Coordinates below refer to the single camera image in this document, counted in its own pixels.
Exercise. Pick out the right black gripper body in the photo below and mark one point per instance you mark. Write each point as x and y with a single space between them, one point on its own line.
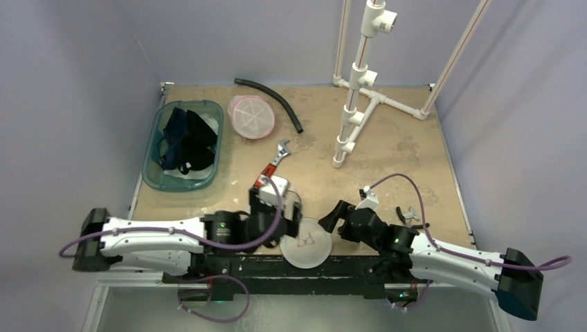
346 216

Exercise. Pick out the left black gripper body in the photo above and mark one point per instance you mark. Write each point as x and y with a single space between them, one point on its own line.
259 206

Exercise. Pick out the black bra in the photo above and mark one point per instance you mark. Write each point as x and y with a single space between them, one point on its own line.
198 146

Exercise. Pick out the teal plastic bin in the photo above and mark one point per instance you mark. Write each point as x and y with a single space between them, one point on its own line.
152 173

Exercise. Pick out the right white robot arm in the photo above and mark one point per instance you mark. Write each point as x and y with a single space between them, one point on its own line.
405 254

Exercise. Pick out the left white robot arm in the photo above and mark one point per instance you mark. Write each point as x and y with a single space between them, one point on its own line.
173 246

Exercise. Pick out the white cloth garment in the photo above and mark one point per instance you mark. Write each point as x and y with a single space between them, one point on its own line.
197 174

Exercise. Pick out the white PVC pipe rack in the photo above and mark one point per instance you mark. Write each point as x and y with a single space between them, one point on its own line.
361 99

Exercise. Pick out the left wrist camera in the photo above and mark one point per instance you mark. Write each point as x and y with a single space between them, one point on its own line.
268 195

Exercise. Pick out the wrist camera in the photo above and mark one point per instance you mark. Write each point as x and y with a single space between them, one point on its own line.
268 195
368 199

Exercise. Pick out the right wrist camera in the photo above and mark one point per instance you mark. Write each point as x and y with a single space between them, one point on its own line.
368 199

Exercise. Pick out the black handled pliers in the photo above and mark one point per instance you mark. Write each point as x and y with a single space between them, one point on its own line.
410 219

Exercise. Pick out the red handled adjustable wrench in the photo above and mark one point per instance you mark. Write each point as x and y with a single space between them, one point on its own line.
282 152

